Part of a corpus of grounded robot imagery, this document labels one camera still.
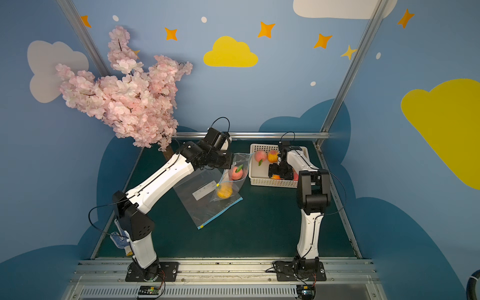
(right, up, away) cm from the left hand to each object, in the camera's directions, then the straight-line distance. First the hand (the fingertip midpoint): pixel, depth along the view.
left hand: (232, 159), depth 80 cm
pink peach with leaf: (+2, -7, +14) cm, 16 cm away
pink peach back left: (+15, +2, +28) cm, 32 cm away
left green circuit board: (-32, -51, -8) cm, 61 cm away
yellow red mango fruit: (-4, -15, +8) cm, 18 cm away
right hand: (+25, -9, +21) cm, 34 cm away
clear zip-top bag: (-20, -17, +19) cm, 33 cm away
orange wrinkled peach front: (+22, -9, +16) cm, 29 cm away
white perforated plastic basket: (+14, -9, +25) cm, 30 cm away
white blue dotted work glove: (-50, -36, +2) cm, 62 cm away
